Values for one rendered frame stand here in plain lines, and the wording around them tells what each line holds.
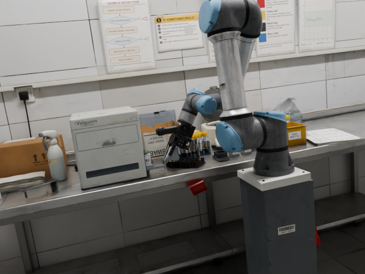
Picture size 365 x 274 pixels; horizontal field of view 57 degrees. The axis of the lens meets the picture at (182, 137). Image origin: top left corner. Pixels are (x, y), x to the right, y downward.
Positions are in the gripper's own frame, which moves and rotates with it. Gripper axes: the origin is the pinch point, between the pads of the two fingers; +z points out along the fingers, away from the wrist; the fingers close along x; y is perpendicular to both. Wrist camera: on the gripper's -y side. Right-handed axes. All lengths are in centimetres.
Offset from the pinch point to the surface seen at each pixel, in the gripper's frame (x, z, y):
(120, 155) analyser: -4.5, 3.3, -20.4
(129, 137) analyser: -4.4, -5.1, -19.6
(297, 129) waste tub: 0, -38, 59
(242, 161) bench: -7.4, -13.3, 32.5
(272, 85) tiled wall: 60, -66, 69
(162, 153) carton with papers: 25.1, -0.5, 4.7
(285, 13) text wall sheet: 58, -112, 57
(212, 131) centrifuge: 25.6, -21.2, 26.6
